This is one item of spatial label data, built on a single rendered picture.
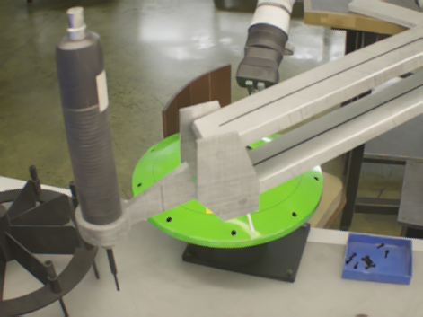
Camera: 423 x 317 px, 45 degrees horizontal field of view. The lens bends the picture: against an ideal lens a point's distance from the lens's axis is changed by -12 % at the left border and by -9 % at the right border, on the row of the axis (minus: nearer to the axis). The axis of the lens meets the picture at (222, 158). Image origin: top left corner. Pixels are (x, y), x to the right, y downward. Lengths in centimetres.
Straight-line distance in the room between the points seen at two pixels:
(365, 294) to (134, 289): 39
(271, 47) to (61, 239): 51
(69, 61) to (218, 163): 15
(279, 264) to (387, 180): 185
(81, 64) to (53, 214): 61
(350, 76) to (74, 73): 24
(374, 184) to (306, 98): 227
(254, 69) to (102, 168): 62
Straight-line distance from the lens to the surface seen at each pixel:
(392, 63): 51
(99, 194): 47
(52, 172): 286
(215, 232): 82
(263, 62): 104
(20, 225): 94
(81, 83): 41
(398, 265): 101
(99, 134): 44
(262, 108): 48
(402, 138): 259
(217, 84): 166
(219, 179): 47
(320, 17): 192
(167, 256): 100
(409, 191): 130
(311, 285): 96
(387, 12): 196
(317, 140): 52
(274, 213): 84
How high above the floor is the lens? 162
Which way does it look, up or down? 35 degrees down
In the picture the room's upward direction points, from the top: straight up
